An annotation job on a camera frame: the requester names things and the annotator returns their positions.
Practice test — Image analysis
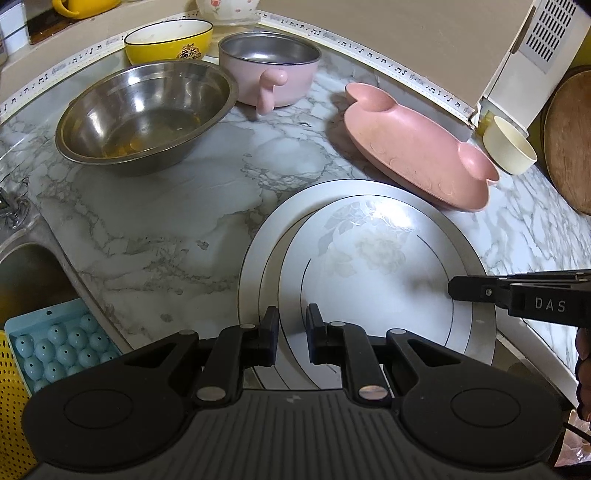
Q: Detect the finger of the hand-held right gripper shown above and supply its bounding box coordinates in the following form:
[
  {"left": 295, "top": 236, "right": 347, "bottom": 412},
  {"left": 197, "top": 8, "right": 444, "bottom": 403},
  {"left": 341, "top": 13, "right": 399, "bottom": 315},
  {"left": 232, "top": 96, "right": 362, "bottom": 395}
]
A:
[{"left": 447, "top": 275, "right": 514, "bottom": 308}]

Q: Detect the large white plate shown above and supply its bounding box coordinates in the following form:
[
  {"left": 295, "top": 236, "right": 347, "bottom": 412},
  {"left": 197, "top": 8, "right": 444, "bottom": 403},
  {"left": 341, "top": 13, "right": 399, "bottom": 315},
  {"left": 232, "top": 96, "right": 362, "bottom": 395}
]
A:
[{"left": 237, "top": 179, "right": 498, "bottom": 392}]

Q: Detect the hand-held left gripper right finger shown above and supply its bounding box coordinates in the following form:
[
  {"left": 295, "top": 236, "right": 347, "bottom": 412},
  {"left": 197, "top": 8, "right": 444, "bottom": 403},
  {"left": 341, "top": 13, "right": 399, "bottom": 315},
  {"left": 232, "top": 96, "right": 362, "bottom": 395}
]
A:
[{"left": 306, "top": 303, "right": 468, "bottom": 403}]

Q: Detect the white floral cup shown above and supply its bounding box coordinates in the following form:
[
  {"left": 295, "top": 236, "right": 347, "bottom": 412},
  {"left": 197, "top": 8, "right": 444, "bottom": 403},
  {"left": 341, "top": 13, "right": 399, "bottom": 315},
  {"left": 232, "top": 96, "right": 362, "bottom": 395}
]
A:
[{"left": 196, "top": 0, "right": 262, "bottom": 25}]

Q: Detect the white vented cabinet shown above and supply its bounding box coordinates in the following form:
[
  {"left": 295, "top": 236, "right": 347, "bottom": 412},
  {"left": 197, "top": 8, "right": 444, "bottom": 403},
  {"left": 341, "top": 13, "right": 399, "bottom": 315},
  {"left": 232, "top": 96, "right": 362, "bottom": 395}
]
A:
[{"left": 470, "top": 0, "right": 588, "bottom": 136}]

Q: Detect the stainless steel sink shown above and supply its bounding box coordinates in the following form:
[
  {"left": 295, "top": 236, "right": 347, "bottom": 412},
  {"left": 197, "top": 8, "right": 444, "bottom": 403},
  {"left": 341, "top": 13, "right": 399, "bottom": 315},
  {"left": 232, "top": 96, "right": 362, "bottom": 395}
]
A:
[{"left": 0, "top": 198, "right": 136, "bottom": 352}]

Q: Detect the blue ice ball tray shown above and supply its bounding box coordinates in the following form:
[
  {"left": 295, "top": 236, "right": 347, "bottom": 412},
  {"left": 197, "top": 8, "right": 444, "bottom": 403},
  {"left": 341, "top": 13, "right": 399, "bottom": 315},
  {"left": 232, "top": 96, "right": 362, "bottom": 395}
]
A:
[{"left": 4, "top": 298, "right": 123, "bottom": 394}]

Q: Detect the pink mouse-shaped plate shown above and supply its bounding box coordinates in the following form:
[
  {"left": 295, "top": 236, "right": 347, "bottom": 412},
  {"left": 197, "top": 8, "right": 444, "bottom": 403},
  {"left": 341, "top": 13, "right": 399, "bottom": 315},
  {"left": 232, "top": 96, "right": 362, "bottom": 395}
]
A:
[{"left": 344, "top": 82, "right": 502, "bottom": 213}]

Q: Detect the white floral plate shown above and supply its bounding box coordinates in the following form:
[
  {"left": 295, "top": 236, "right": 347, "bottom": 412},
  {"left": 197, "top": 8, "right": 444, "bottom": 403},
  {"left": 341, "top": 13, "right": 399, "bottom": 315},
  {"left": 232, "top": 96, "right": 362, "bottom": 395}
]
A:
[{"left": 283, "top": 196, "right": 475, "bottom": 371}]

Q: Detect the yellow perforated basket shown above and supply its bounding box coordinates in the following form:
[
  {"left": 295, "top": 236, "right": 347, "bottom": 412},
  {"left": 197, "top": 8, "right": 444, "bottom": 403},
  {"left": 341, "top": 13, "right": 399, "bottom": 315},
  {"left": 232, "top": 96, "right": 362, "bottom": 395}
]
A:
[{"left": 0, "top": 329, "right": 38, "bottom": 470}]

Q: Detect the metal ruler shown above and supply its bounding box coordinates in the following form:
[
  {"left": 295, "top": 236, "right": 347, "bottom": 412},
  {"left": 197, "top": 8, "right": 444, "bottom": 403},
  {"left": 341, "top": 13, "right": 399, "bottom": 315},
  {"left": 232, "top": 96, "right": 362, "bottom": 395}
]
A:
[{"left": 0, "top": 8, "right": 477, "bottom": 126}]

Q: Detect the cream cup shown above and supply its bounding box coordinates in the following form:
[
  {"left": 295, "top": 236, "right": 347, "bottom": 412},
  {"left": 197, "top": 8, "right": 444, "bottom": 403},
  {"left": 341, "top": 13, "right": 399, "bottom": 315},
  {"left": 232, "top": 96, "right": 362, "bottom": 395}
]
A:
[{"left": 482, "top": 115, "right": 538, "bottom": 176}]

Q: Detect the pink bowl with handle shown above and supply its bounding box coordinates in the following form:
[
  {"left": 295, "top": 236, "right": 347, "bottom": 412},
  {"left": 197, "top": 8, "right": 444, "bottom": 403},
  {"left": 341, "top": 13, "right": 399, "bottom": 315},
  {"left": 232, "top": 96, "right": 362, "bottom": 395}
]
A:
[{"left": 217, "top": 32, "right": 322, "bottom": 116}]

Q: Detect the large stainless steel bowl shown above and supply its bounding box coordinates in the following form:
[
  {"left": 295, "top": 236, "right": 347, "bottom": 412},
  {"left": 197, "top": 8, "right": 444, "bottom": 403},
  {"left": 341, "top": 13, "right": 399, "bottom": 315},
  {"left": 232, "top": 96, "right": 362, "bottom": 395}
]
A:
[{"left": 55, "top": 60, "right": 239, "bottom": 177}]

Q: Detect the yellow bowl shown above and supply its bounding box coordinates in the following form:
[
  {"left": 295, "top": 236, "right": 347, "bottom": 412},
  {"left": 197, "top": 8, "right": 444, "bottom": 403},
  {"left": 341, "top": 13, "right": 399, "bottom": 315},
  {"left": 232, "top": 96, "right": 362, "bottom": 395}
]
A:
[{"left": 123, "top": 20, "right": 214, "bottom": 66}]

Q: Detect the person's right hand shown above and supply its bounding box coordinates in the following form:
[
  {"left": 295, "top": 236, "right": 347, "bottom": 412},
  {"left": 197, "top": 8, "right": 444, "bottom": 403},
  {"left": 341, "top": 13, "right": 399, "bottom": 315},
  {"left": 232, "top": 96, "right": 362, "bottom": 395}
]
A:
[{"left": 574, "top": 329, "right": 591, "bottom": 422}]

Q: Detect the yellow mug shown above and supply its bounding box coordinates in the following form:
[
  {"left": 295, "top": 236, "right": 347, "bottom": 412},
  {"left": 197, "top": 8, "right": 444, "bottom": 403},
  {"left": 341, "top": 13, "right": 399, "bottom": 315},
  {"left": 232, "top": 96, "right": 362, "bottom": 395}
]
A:
[{"left": 52, "top": 0, "right": 123, "bottom": 20}]

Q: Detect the round wooden cutting board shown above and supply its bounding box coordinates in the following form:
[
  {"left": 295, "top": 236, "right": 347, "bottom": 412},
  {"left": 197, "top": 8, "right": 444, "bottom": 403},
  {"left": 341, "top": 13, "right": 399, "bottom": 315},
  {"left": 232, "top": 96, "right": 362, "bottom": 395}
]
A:
[{"left": 540, "top": 66, "right": 591, "bottom": 216}]

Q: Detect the metal faucet fitting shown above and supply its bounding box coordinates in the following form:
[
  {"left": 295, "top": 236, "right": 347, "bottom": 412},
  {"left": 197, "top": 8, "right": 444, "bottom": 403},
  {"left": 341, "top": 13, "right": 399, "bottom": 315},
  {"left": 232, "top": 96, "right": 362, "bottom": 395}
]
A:
[{"left": 0, "top": 186, "right": 29, "bottom": 230}]

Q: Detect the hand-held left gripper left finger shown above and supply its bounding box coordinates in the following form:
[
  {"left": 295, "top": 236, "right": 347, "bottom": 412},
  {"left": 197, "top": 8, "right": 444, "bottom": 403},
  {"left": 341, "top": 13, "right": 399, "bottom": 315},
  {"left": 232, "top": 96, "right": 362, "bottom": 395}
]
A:
[{"left": 124, "top": 305, "right": 280, "bottom": 408}]

